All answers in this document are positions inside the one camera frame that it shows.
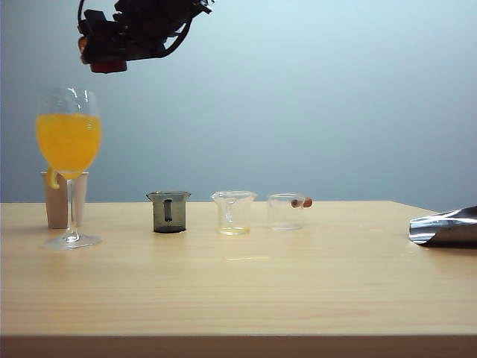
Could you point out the clear measuring cup yellow residue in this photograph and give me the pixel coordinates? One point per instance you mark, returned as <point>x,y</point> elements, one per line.
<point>238,214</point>

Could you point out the shiny metal scoop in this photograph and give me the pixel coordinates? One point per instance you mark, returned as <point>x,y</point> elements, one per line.
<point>445,231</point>

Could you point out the beige paper cup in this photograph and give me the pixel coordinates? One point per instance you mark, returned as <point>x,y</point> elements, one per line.
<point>56,209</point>

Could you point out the yellow citrus peel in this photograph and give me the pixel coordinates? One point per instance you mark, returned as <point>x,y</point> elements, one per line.
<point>52,181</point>

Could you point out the amber measuring cup with grenadine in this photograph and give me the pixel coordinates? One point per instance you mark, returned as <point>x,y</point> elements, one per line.
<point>109,67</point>

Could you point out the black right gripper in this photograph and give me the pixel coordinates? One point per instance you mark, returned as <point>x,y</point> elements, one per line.
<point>138,30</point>

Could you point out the wine glass with orange drink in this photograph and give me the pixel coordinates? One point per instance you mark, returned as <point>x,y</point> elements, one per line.
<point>69,149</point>

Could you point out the dark grey measuring cup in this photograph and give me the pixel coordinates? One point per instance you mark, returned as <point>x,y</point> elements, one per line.
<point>178,214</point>

